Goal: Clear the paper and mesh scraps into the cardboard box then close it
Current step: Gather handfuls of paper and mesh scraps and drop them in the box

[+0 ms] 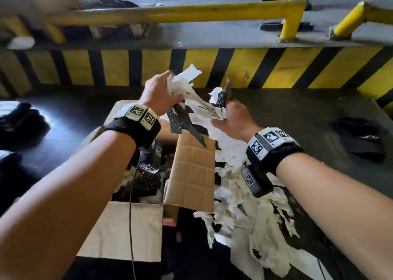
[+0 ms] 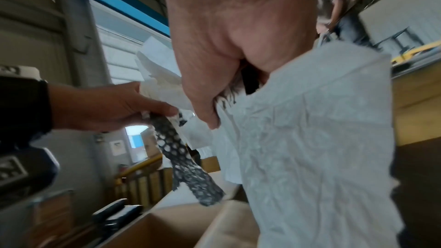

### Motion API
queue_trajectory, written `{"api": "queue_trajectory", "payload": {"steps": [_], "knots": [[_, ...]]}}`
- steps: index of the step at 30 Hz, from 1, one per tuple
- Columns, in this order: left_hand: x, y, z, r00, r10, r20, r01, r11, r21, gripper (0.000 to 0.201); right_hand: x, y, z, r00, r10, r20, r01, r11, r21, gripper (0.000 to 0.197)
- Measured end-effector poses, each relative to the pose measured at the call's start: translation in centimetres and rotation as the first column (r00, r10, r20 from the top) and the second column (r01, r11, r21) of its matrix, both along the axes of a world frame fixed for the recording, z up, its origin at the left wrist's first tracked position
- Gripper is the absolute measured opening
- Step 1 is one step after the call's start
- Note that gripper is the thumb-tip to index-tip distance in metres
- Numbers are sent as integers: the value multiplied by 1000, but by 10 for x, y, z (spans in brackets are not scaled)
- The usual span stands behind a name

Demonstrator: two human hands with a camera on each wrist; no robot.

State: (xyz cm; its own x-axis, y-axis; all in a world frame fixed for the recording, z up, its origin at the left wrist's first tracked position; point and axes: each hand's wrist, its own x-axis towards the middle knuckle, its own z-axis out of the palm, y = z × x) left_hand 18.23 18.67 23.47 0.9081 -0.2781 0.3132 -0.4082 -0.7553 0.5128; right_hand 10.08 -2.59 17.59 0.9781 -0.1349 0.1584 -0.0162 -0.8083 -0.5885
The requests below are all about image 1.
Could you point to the person's right hand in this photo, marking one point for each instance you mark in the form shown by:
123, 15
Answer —
239, 123

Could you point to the person's left hand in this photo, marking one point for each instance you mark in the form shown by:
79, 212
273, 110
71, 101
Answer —
156, 92

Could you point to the brown cardboard box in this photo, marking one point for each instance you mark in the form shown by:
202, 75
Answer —
193, 172

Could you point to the person's left forearm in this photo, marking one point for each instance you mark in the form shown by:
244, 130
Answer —
61, 203

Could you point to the person's right forearm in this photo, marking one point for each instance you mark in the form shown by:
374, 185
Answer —
337, 203

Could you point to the left wrist marker band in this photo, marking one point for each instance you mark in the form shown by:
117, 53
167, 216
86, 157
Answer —
132, 129

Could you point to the wrist marker band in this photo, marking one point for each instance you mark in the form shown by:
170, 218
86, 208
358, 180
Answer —
276, 157
132, 129

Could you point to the yellow black striped barrier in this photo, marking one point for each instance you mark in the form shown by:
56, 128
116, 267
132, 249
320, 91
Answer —
196, 65

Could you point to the right wrist marker band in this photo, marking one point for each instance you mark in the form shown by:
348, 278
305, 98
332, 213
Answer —
276, 157

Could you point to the yellow metal railing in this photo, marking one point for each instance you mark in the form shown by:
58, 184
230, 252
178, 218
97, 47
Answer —
347, 22
184, 13

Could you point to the pile of dark scraps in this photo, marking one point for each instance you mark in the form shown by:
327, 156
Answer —
116, 2

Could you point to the black floor broom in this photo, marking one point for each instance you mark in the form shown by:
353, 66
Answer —
270, 26

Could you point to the black cap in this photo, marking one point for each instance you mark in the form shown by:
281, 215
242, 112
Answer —
359, 141

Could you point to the black fabric bundle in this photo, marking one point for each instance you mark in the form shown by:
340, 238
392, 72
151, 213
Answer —
18, 126
9, 166

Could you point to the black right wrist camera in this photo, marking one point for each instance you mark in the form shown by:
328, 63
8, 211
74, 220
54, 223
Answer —
256, 183

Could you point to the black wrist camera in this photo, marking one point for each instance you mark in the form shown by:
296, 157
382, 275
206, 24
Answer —
153, 157
256, 183

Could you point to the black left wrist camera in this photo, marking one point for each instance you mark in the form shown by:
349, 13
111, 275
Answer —
153, 157

